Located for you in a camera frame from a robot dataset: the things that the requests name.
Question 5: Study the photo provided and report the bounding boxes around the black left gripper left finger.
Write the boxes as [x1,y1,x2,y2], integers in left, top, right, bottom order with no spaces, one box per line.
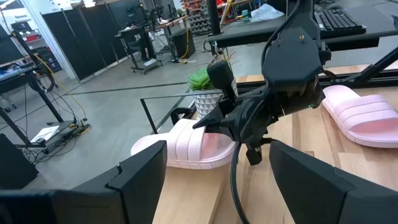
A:
[51,139,169,224]

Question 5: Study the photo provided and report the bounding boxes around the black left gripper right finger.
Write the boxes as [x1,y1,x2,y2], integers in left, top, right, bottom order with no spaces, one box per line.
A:
[269,139,398,224]

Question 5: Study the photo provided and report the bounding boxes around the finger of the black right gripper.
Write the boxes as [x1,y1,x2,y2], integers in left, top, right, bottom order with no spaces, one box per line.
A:
[206,60,239,103]
[192,108,234,137]

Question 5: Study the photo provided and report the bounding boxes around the pink rubber slide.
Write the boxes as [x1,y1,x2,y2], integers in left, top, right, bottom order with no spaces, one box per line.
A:
[130,118,238,170]
[321,85,398,149]

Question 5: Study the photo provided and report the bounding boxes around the green plant in patterned pot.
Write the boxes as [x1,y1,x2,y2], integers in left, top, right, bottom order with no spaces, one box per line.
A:
[187,51,239,121]

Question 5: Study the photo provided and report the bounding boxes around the dark desk with keyboard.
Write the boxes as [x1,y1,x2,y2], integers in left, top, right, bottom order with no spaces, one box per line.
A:
[206,0,398,53]

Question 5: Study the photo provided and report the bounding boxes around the black rig pole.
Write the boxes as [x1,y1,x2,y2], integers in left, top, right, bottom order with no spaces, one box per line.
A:
[207,0,223,35]

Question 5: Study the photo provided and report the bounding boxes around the red parts bin rack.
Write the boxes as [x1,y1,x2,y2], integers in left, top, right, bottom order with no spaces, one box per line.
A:
[181,0,225,35]

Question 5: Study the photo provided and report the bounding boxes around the white plastic bag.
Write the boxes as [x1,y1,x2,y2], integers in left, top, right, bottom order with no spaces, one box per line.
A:
[250,3,285,24]

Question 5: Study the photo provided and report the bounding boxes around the background robot workstation desk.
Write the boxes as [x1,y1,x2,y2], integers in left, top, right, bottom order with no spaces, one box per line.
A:
[114,4,188,75]

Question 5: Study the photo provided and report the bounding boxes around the white booklet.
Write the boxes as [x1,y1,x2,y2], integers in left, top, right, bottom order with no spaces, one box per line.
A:
[30,125,61,144]

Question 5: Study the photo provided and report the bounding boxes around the black floor box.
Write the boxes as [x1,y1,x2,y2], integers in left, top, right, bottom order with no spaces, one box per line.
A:
[0,133,40,190]

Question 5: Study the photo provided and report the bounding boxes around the black backlit keyboard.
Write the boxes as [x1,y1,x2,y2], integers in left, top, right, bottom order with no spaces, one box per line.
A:
[313,8,367,36]

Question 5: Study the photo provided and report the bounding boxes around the grey metal stand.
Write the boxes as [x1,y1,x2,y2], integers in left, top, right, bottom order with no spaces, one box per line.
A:
[0,29,91,158]

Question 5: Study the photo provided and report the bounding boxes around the black room partition panels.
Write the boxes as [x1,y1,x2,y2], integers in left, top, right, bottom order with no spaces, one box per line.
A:
[42,0,156,82]

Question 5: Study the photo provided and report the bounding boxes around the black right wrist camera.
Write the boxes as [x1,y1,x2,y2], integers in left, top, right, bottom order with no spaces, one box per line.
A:
[245,146,262,166]

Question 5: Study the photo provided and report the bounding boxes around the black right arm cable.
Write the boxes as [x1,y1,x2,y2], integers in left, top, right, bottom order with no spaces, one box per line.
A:
[229,0,302,224]

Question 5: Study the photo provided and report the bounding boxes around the long yellow floor cable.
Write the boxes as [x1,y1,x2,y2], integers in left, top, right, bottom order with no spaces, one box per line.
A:
[33,53,91,135]

